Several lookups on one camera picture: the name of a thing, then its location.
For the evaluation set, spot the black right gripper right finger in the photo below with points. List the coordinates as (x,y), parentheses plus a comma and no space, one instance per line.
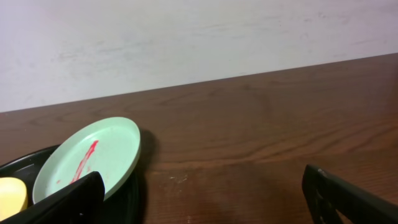
(327,196)

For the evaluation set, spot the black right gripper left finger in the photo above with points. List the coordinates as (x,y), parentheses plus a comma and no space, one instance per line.
(79,202)

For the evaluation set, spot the mint green plate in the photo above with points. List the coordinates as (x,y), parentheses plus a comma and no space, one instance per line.
(109,146)

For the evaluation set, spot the yellow plate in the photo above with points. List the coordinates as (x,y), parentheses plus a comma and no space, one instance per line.
(14,198)

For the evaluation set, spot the round black tray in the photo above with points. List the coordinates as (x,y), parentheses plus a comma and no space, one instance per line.
(122,207)

